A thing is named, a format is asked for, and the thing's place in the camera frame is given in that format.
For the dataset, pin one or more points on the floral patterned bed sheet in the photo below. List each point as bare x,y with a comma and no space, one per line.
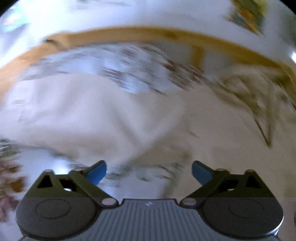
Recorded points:
260,113

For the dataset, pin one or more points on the floral landscape wall poster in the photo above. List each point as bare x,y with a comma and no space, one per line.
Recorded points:
248,14

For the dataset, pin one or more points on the wooden bed frame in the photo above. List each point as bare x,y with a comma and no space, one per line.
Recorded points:
200,42

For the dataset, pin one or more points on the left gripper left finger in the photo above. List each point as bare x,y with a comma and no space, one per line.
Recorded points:
63,205

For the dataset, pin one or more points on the beige hooded jacket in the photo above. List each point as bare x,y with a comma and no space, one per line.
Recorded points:
89,118

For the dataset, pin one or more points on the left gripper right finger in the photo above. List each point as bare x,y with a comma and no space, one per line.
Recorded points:
237,206

